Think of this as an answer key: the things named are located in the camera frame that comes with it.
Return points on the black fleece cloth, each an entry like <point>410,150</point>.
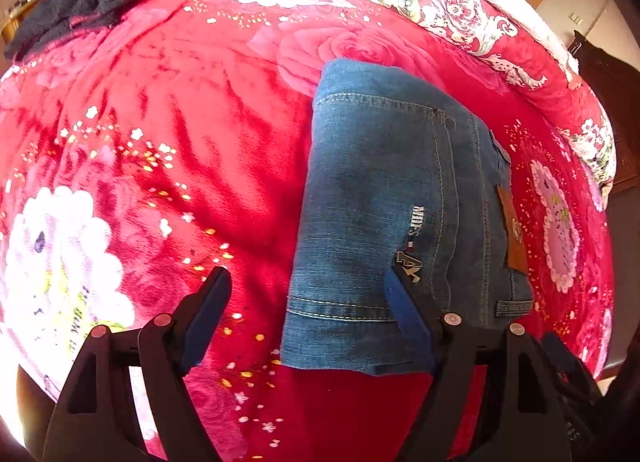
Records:
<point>85,2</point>

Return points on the dark wooden bed board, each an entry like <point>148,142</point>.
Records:
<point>607,92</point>

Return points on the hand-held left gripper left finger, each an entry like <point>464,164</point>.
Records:
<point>206,312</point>

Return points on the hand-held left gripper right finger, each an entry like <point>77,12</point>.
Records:
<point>407,314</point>

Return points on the white wall switch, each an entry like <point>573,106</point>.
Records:
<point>576,18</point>

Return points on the wooden desk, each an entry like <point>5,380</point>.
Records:
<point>17,22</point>

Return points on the red floral blanket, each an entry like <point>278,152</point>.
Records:
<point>175,142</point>

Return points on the blue denim pants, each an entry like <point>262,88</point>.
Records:
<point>390,212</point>

